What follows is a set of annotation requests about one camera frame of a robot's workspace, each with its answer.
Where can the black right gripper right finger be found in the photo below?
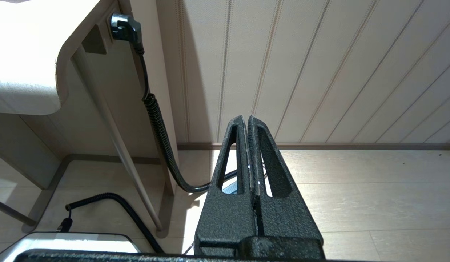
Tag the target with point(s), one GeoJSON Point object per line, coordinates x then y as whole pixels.
{"type": "Point", "coordinates": [286, 218]}

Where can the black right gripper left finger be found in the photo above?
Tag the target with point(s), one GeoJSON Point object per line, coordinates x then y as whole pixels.
{"type": "Point", "coordinates": [225, 218]}

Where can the grey black robot base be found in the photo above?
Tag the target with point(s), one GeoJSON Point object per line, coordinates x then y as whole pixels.
{"type": "Point", "coordinates": [65, 245]}

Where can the grey power adapter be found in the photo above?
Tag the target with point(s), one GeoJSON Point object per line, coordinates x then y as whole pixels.
{"type": "Point", "coordinates": [232, 188]}

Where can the small black plug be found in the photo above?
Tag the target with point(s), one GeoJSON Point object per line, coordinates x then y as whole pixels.
{"type": "Point", "coordinates": [125, 29]}

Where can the beige wooden shelf unit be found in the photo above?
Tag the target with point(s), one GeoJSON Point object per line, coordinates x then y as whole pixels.
{"type": "Point", "coordinates": [25, 54]}

